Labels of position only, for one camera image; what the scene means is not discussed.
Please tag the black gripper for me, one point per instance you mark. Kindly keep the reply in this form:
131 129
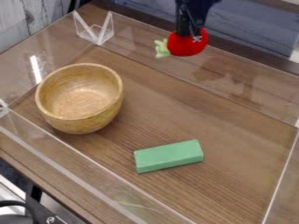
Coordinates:
189 26

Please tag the red plush strawberry toy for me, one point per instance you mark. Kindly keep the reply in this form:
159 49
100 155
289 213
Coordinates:
180 46

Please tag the wooden bowl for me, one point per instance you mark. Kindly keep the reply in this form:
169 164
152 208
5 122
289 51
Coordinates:
79 97

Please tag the green rectangular block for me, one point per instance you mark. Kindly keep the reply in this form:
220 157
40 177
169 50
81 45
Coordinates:
168 156

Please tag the clear acrylic tray enclosure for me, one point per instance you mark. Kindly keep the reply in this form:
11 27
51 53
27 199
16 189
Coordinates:
231 103

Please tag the black metal table frame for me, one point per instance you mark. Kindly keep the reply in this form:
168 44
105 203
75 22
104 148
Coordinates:
48 210

